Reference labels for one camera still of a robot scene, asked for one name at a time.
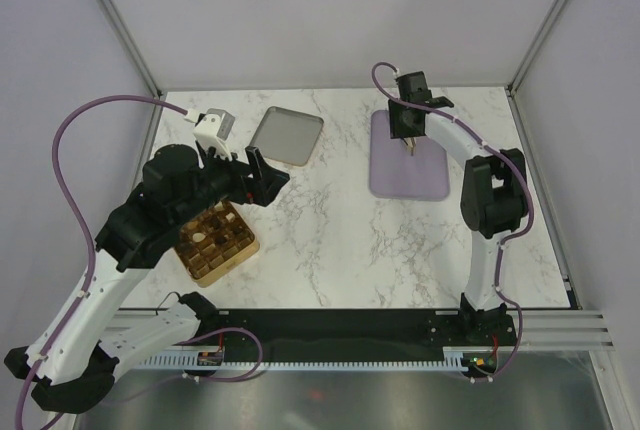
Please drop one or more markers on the right aluminium frame post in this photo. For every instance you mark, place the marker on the right aluminium frame post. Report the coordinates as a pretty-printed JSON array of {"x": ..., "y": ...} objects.
[{"x": 550, "y": 20}]

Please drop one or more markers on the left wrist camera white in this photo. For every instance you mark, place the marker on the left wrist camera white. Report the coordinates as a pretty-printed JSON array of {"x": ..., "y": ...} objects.
[{"x": 212, "y": 131}]

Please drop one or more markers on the white slotted cable duct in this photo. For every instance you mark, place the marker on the white slotted cable duct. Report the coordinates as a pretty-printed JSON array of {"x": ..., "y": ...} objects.
[{"x": 190, "y": 360}]

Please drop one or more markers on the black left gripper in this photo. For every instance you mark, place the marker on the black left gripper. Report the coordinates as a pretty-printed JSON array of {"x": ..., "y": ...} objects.
[{"x": 261, "y": 188}]

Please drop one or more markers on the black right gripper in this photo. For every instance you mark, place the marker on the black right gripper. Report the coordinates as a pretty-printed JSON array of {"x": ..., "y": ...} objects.
[{"x": 396, "y": 129}]

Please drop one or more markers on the silver tin lid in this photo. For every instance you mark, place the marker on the silver tin lid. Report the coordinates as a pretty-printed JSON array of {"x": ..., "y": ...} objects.
[{"x": 287, "y": 136}]

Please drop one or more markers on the left aluminium frame post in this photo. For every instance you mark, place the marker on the left aluminium frame post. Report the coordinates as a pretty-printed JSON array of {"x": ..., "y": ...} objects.
[{"x": 116, "y": 21}]

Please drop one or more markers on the lilac plastic tray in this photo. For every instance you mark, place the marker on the lilac plastic tray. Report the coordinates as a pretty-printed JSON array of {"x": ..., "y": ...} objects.
[{"x": 396, "y": 173}]

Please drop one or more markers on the metal tongs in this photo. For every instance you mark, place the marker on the metal tongs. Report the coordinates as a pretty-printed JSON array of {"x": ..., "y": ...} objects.
[{"x": 411, "y": 145}]

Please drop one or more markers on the aluminium frame post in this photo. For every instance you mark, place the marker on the aluminium frame post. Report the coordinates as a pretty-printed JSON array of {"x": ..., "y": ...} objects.
[
  {"x": 550, "y": 20},
  {"x": 116, "y": 21}
]

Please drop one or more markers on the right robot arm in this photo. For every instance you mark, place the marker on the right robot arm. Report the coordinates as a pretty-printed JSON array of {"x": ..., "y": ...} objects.
[{"x": 494, "y": 198}]

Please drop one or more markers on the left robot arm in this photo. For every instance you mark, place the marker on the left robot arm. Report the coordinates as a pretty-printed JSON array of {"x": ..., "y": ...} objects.
[{"x": 72, "y": 366}]

